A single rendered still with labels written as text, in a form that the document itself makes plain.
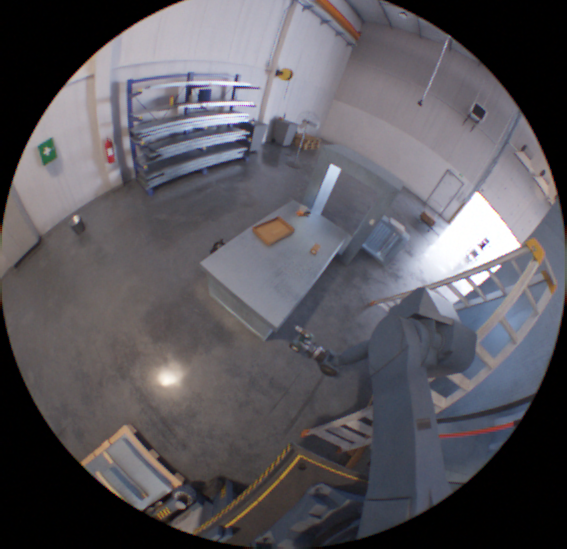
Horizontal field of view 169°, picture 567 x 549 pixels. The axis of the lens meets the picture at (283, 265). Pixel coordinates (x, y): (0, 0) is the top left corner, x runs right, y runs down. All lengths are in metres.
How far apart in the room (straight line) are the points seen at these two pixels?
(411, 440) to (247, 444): 1.88
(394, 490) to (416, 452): 0.12
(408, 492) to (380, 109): 10.81
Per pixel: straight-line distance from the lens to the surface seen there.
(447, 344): 0.87
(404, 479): 0.59
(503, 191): 11.31
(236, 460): 2.34
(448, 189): 10.58
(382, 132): 10.49
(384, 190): 2.63
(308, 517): 0.95
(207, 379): 2.21
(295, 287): 1.88
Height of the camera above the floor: 2.19
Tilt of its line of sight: 50 degrees down
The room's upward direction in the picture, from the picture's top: 21 degrees clockwise
